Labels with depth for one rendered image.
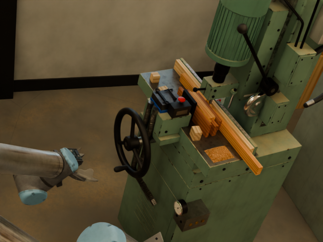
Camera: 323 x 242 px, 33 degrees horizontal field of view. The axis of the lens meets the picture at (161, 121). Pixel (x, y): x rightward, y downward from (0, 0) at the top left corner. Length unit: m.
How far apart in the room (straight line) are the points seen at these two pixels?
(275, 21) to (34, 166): 1.01
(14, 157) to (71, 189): 1.48
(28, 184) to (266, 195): 1.19
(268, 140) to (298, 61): 0.48
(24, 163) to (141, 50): 2.17
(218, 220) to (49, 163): 1.04
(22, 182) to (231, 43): 0.89
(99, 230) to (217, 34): 0.82
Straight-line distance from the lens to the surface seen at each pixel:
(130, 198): 2.74
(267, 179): 2.53
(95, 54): 3.60
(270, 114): 2.21
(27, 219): 2.91
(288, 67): 2.13
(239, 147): 2.14
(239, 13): 1.95
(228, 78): 2.23
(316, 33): 2.15
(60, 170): 1.85
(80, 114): 3.52
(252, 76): 2.19
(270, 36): 2.11
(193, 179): 2.18
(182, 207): 2.18
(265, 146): 2.40
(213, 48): 2.05
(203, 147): 2.12
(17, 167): 1.63
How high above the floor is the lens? 2.28
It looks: 39 degrees down
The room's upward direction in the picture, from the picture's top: 15 degrees clockwise
